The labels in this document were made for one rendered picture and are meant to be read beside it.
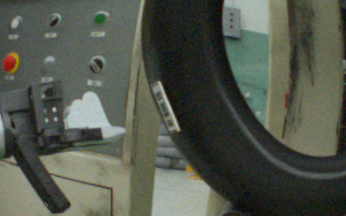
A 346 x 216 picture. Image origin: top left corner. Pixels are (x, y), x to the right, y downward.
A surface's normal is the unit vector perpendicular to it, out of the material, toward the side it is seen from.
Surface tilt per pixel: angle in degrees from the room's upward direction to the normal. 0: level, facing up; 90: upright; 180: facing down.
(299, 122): 90
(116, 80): 90
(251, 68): 90
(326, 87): 90
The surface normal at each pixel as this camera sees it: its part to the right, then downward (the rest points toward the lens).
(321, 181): -0.13, 0.22
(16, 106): 0.52, -0.24
